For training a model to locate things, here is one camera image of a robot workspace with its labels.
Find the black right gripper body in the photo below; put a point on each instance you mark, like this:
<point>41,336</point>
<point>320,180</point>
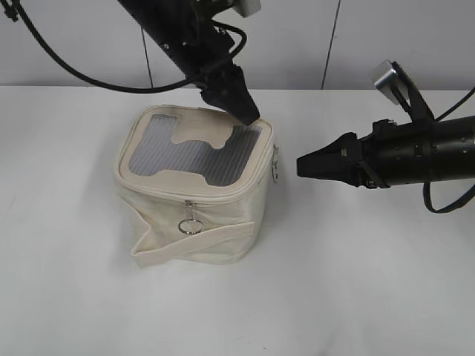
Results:
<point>395,154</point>

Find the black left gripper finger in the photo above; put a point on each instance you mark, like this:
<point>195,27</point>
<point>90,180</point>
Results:
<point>240,103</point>
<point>215,98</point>

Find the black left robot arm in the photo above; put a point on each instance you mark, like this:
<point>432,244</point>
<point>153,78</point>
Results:
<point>202,48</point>

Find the cream canvas zipper bag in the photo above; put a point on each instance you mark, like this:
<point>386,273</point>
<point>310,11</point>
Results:
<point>195,183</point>

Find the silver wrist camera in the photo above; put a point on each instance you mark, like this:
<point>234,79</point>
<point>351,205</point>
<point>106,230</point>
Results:
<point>393,82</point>
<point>246,8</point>

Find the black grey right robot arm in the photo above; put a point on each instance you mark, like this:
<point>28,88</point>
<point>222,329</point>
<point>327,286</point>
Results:
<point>455,149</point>

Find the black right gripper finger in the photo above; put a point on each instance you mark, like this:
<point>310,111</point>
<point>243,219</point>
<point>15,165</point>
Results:
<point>349,174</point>
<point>332,161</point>

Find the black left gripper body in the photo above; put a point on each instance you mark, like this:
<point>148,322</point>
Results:
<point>202,48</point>

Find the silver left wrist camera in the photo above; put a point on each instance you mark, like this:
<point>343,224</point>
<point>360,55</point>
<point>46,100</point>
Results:
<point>246,8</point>

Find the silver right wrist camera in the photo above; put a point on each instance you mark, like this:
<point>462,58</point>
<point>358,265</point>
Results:
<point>393,82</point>

